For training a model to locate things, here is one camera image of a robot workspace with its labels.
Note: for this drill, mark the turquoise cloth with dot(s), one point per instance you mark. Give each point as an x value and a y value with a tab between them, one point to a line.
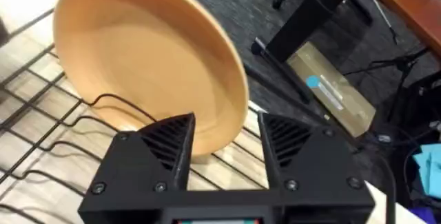
430	172

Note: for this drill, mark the cardboard box with blue sticker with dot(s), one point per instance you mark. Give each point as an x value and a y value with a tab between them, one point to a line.
332	91

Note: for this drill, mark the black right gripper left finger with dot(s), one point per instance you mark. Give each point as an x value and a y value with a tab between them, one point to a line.
144	162

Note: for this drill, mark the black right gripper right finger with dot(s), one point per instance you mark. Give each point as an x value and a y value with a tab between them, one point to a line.
310	162

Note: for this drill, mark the orange plate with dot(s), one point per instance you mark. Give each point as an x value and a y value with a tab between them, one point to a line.
148	62

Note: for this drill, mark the black tripod stand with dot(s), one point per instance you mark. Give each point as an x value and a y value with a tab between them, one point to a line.
396	76

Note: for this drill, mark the brown wooden desk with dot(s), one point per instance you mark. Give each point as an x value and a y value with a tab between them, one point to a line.
408	5

